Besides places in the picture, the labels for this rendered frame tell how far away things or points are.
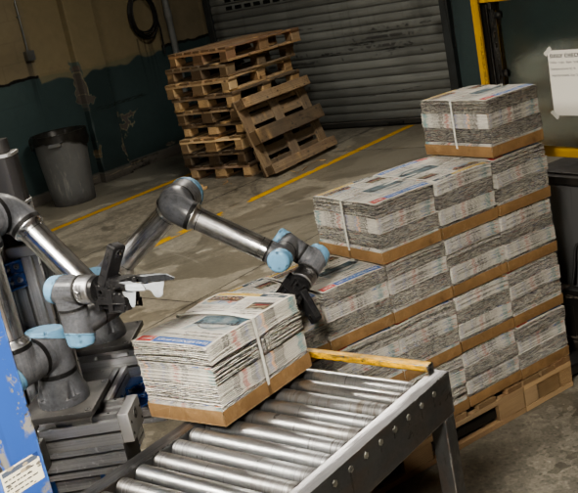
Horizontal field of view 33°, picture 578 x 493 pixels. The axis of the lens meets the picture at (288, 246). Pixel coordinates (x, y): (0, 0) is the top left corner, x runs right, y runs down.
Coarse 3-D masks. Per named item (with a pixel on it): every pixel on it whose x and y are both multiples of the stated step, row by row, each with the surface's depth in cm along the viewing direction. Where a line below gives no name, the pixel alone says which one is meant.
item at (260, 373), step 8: (184, 320) 267; (192, 320) 266; (200, 320) 264; (208, 320) 262; (216, 320) 260; (224, 320) 258; (232, 320) 257; (240, 320) 255; (248, 320) 254; (256, 320) 256; (248, 328) 253; (248, 336) 253; (256, 344) 256; (264, 344) 258; (256, 352) 256; (264, 352) 258; (256, 360) 256; (256, 368) 256; (264, 376) 258; (272, 376) 261
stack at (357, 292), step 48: (480, 240) 367; (240, 288) 349; (336, 288) 331; (384, 288) 343; (432, 288) 356; (480, 288) 370; (336, 336) 334; (384, 336) 345; (432, 336) 358; (480, 384) 376; (480, 432) 379
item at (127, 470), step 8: (184, 424) 255; (192, 424) 254; (200, 424) 254; (176, 432) 251; (184, 432) 250; (160, 440) 249; (168, 440) 248; (152, 448) 245; (160, 448) 244; (168, 448) 246; (136, 456) 243; (144, 456) 242; (152, 456) 241; (128, 464) 239; (136, 464) 239; (152, 464) 241; (112, 472) 236; (120, 472) 236; (128, 472) 235; (104, 480) 233; (112, 480) 233; (88, 488) 231; (96, 488) 230; (104, 488) 230; (112, 488) 231
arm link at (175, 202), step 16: (176, 192) 310; (160, 208) 312; (176, 208) 307; (192, 208) 307; (176, 224) 310; (192, 224) 308; (208, 224) 307; (224, 224) 307; (224, 240) 308; (240, 240) 306; (256, 240) 306; (256, 256) 308; (272, 256) 304; (288, 256) 304
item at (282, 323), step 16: (208, 304) 275; (224, 304) 272; (240, 304) 268; (256, 304) 265; (272, 304) 262; (288, 304) 266; (272, 320) 260; (288, 320) 265; (272, 336) 260; (288, 336) 265; (272, 352) 261; (288, 352) 266; (304, 352) 271; (272, 368) 261
